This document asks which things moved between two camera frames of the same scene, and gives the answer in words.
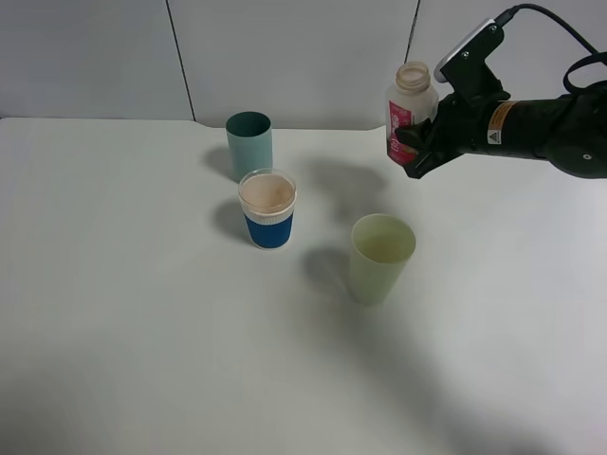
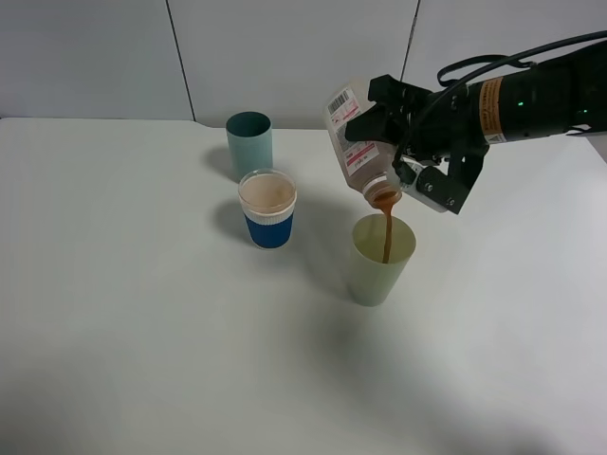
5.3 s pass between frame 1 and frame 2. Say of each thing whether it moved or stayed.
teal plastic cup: stayed
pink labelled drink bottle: moved
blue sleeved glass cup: stayed
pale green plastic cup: stayed
